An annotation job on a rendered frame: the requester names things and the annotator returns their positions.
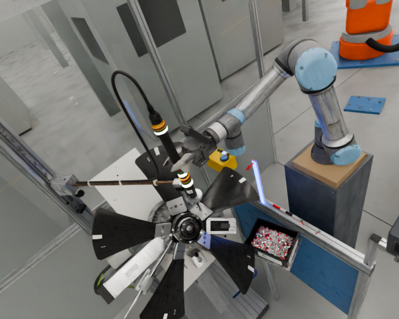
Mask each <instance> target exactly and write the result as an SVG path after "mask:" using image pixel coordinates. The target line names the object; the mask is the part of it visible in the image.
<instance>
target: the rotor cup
mask: <svg viewBox="0 0 399 319"><path fill-rule="evenodd" d="M183 213H184V214H182V213H179V214H177V215H173V216H172V215H170V216H169V217H168V219H167V222H172V225H171V229H170V235H169V236H168V237H169V239H170V240H171V241H173V242H175V243H176V242H181V243H183V244H194V243H195V242H197V241H199V240H200V238H201V236H202V235H203V231H204V226H203V222H202V220H201V218H200V217H199V216H198V215H196V214H194V213H190V211H189V210H188V211H185V212H183ZM181 214H182V215H181ZM187 226H191V227H192V230H191V231H187ZM172 229H173V230H174V231H173V230H172Z"/></svg>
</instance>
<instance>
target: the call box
mask: <svg viewBox="0 0 399 319"><path fill-rule="evenodd" d="M218 149H220V148H218ZM220 150H222V149H220ZM223 152H224V150H223ZM225 152H226V153H225V155H227V153H228V152H227V151H225ZM223 155H224V154H222V153H220V152H218V151H217V150H216V151H214V152H213V153H212V154H211V155H209V159H210V160H209V161H207V163H208V166H209V167H211V168H213V169H214V170H216V171H218V172H221V170H222V169H223V167H225V166H227V167H229V168H231V169H233V170H234V169H235V168H236V167H237V166H238V165H237V162H236V158H235V156H231V155H229V156H228V159H227V160H225V161H222V160H221V156H223Z"/></svg>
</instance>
